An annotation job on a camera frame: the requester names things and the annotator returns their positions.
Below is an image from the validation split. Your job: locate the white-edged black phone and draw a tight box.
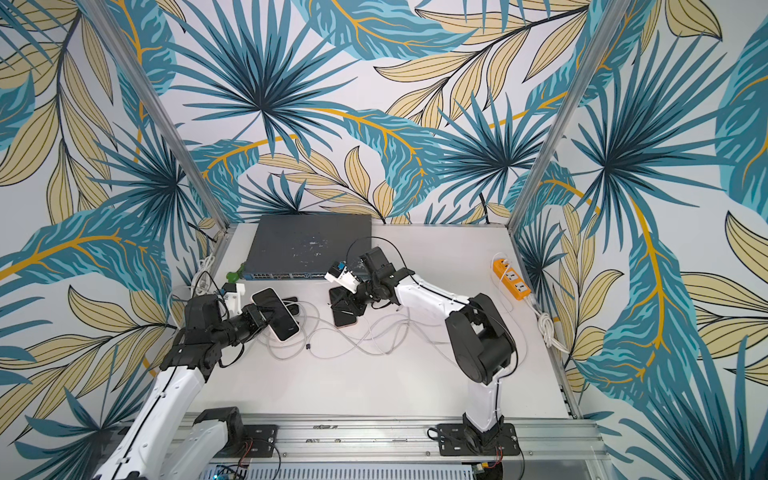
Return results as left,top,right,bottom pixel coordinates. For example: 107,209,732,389
251,288,300,342

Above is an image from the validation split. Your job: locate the pink-edged black phone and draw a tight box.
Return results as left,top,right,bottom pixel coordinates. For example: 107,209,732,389
329,287,358,329

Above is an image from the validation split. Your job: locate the white charging cable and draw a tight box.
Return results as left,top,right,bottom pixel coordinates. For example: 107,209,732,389
347,305,481,373

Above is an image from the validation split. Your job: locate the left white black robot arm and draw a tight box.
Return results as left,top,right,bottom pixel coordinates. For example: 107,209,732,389
93,294,284,479

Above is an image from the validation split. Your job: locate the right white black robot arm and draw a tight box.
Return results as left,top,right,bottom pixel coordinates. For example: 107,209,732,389
324,247,518,442

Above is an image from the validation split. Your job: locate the green clamp tool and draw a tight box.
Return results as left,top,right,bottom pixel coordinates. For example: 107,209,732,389
226,263,245,284

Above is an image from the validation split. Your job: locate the orange power strip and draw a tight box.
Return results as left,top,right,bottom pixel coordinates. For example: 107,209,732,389
492,258,531,301

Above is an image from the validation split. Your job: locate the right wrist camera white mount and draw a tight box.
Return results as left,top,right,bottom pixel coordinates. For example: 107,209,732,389
324,261,360,293

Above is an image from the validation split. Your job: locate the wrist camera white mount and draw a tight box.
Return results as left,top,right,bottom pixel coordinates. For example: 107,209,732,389
221,282,246,316
324,261,360,293

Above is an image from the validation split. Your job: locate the grey looping cable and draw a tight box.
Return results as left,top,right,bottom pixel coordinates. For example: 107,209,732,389
257,299,421,361

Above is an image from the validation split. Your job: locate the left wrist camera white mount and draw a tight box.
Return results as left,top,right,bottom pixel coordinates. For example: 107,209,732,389
221,282,246,316

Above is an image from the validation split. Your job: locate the grey network switch box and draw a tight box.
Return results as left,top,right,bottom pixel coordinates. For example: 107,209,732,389
243,213,373,281

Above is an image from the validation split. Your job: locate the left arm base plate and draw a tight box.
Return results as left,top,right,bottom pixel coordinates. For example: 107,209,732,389
213,424,279,460

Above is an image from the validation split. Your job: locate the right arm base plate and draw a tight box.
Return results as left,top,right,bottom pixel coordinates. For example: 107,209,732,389
428,422,521,458

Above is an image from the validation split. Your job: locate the white power strip cord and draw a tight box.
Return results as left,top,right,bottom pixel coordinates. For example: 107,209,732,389
491,251,571,355

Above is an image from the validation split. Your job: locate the aluminium front rail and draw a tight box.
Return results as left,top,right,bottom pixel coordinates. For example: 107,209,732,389
169,415,617,479

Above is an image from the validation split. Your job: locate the left aluminium corner post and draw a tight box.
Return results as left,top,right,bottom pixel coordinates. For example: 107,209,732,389
81,0,230,231

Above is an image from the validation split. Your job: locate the aluminium corner post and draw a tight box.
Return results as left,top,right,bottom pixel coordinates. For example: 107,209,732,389
81,0,230,231
507,1,630,238

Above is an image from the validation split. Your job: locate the right aluminium corner post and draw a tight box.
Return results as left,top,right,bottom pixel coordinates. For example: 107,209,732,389
507,1,630,238

